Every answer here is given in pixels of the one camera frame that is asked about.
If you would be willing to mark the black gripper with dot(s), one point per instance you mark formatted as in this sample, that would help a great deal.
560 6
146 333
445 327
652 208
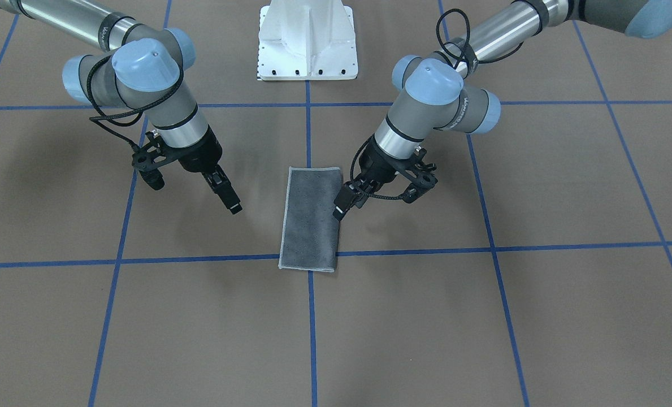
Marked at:
378 163
202 153

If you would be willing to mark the pink towel with grey edge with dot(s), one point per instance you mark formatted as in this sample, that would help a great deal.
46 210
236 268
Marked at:
310 235

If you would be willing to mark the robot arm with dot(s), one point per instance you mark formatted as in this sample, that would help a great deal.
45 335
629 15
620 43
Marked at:
432 96
140 74

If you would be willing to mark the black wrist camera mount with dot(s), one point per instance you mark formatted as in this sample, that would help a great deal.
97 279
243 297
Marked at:
143 161
422 176

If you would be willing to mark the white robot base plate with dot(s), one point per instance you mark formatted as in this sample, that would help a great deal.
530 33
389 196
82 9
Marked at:
307 41

